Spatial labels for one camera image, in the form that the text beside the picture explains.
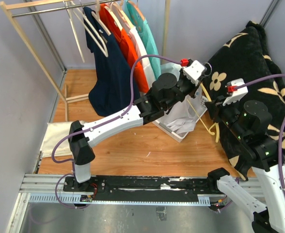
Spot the sheer white t shirt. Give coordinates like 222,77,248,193
160,62,206,134

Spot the folded cream cloth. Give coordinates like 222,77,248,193
40,121,73,158

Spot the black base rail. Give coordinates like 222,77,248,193
63,175,223,202

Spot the cream hanger on navy shirt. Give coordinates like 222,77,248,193
68,0,109,57

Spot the yellow hanger with metal hook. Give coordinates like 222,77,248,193
188,62,220,143

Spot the wooden clothes rack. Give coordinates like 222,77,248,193
0,0,172,122

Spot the empty cream hanger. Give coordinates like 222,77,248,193
63,0,85,63

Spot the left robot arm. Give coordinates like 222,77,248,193
68,67,206,192

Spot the black floral blanket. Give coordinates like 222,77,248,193
203,21,285,181

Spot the white pink t shirt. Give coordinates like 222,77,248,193
109,2,156,87

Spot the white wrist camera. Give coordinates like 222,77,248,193
180,59,207,86
222,78,248,106

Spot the white plastic basket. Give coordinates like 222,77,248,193
153,96,207,143

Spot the navy blue t shirt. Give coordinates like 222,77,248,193
83,7,131,117

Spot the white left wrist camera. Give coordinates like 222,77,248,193
180,59,207,86

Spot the metal corner post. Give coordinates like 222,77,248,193
32,14,67,74

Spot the orange t shirt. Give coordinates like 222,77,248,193
99,4,149,93

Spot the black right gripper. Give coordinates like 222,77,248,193
205,93,247,141

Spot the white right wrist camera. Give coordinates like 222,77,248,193
222,78,248,106

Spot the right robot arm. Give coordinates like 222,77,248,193
206,97,285,233

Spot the teal t shirt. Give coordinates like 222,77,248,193
123,0,162,77

